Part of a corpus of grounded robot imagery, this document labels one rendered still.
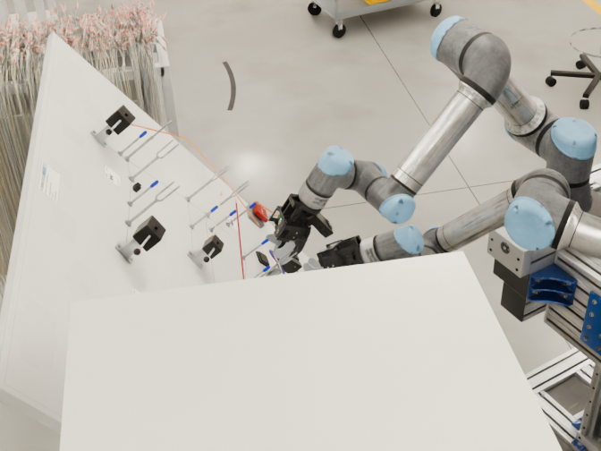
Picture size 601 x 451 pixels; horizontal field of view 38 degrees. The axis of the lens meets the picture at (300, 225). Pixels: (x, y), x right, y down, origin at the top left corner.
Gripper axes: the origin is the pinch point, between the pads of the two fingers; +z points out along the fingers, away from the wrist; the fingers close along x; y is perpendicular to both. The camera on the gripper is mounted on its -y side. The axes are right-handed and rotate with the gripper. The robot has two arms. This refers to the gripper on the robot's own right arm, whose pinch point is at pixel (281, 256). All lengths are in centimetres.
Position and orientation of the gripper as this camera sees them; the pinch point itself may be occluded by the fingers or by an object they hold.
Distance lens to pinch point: 225.8
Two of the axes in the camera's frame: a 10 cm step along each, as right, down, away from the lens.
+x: 3.0, 7.1, -6.4
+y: -8.3, -1.3, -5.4
